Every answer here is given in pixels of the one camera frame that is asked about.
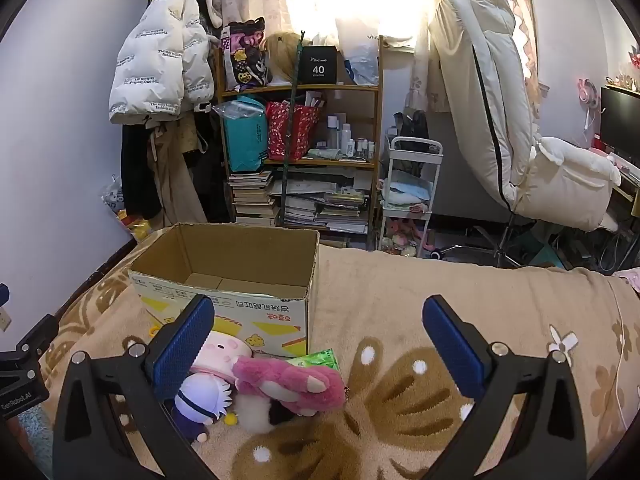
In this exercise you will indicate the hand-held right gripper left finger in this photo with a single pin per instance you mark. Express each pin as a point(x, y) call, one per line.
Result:
point(182, 350)

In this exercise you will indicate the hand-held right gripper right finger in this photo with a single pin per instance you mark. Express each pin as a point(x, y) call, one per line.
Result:
point(450, 350)

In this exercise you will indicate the pink pig plush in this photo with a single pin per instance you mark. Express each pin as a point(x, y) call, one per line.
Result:
point(225, 352)

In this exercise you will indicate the white-haired doll plush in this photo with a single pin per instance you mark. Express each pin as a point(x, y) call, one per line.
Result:
point(200, 400)

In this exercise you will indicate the fluffy white and black plush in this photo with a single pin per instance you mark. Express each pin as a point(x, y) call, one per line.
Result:
point(252, 412)

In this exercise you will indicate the printed cardboard box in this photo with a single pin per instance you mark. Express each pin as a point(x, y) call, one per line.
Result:
point(280, 320)

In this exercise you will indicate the pink bear plush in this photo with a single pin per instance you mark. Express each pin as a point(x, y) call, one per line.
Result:
point(295, 377)

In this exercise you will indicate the green snack packet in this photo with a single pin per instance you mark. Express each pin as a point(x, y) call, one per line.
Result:
point(320, 360)

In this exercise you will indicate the light blue fluffy cloth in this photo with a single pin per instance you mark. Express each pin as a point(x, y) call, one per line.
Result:
point(30, 432)

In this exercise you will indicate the beige floral blanket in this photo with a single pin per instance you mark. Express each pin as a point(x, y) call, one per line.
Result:
point(400, 300)

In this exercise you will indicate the stack of books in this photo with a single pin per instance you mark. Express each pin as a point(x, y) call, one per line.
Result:
point(252, 197)

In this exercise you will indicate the beige hanging coat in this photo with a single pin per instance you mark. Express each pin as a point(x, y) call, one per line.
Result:
point(175, 175)

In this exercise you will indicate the white trolley cart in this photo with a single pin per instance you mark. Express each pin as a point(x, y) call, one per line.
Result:
point(435, 170)

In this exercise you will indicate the black hanging coat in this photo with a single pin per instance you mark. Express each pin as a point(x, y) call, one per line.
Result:
point(137, 170)

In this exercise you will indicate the pile of papers and booklets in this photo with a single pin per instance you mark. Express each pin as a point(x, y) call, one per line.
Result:
point(330, 207)

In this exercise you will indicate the teal paper bag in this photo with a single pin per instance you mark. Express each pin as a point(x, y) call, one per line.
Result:
point(245, 140)

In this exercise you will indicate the black bag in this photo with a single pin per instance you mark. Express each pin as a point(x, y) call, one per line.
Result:
point(412, 127)

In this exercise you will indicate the row of white bottles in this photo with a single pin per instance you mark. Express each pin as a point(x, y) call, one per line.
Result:
point(347, 140)

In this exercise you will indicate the beige padded chair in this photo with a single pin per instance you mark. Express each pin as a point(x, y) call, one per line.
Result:
point(485, 110)

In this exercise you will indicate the red gift bag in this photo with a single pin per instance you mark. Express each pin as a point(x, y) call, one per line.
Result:
point(290, 132)

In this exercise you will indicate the green pole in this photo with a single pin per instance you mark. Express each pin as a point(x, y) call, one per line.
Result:
point(290, 125)

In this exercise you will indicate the black monitor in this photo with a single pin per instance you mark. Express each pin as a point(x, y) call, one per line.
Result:
point(622, 120)

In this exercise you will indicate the wooden shelf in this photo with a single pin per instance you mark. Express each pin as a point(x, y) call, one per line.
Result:
point(325, 89)

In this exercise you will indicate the pink desk fan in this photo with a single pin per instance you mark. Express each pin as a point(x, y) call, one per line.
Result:
point(587, 92)

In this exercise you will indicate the white plastic bag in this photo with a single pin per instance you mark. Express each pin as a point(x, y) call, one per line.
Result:
point(362, 62)

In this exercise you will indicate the white puffer jacket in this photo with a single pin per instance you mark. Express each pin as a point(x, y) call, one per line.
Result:
point(160, 50)

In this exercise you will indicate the colourful cartoon bag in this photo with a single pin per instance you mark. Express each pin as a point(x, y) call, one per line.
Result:
point(242, 55)

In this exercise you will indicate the blonde wig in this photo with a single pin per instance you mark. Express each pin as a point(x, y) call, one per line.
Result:
point(280, 55)

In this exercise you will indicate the black box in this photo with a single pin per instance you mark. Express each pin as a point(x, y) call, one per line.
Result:
point(317, 65)

